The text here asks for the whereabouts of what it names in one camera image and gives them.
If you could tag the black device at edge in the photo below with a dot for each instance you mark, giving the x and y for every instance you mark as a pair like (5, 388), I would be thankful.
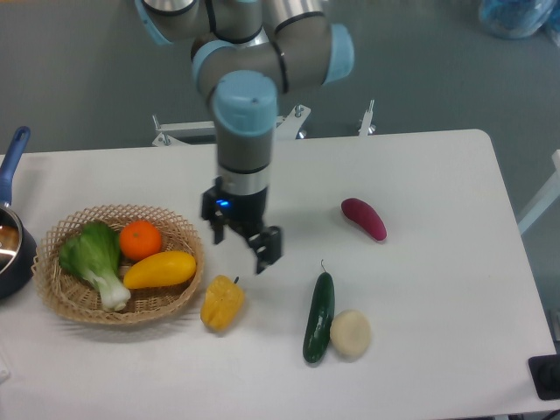
(545, 376)

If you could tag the yellow mango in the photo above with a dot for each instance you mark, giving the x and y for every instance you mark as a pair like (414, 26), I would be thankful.
(162, 269)

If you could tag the orange fruit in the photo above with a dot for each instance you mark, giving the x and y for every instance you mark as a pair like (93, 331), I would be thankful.
(140, 239)

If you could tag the blue plastic bag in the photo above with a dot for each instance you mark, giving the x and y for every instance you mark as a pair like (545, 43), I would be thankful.
(520, 19)

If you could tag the white frame at right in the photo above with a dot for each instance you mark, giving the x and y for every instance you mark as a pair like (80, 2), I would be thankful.
(542, 200)

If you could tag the yellow bell pepper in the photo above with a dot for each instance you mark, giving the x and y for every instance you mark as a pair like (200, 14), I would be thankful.
(223, 300)

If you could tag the woven wicker basket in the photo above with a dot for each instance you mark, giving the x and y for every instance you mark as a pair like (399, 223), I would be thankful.
(75, 299)

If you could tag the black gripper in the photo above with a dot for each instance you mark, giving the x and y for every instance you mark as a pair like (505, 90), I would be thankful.
(244, 215)

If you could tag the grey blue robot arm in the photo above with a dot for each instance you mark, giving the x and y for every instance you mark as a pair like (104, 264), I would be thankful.
(244, 55)

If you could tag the purple sweet potato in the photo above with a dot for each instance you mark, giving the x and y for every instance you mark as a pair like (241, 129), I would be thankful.
(364, 216)

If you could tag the green cucumber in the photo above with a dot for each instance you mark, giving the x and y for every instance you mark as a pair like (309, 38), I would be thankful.
(320, 318)

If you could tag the dark blue saucepan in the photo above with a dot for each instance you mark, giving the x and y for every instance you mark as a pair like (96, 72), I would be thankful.
(18, 247)

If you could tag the beige round bun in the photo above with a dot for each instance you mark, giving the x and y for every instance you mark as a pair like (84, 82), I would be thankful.
(351, 334)

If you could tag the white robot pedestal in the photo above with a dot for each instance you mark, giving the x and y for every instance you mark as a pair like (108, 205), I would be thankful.
(288, 127)

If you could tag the green bok choy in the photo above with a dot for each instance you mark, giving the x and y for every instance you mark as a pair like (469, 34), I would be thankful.
(93, 255)

